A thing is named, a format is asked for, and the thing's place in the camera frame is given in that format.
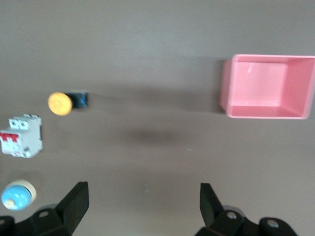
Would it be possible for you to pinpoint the yellow push button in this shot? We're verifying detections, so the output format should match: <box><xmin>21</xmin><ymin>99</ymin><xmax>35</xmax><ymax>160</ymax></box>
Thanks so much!
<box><xmin>47</xmin><ymin>91</ymin><xmax>89</xmax><ymax>117</ymax></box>

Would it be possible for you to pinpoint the pink plastic box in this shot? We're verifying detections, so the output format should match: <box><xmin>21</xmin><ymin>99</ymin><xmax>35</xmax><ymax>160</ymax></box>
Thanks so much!
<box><xmin>219</xmin><ymin>54</ymin><xmax>315</xmax><ymax>120</ymax></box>

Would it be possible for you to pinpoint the blue round bell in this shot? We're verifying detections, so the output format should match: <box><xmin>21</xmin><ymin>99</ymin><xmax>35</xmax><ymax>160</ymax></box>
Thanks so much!
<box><xmin>0</xmin><ymin>179</ymin><xmax>37</xmax><ymax>211</ymax></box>

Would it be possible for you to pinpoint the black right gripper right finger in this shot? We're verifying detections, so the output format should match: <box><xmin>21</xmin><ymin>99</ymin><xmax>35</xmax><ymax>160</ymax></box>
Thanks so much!
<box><xmin>195</xmin><ymin>182</ymin><xmax>299</xmax><ymax>236</ymax></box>

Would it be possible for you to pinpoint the white red circuit breaker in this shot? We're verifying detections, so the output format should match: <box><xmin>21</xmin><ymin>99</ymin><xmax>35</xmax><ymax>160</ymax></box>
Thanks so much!
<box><xmin>0</xmin><ymin>114</ymin><xmax>44</xmax><ymax>159</ymax></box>

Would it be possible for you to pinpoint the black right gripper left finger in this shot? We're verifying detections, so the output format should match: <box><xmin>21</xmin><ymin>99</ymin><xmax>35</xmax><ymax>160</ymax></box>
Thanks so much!
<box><xmin>0</xmin><ymin>181</ymin><xmax>90</xmax><ymax>236</ymax></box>

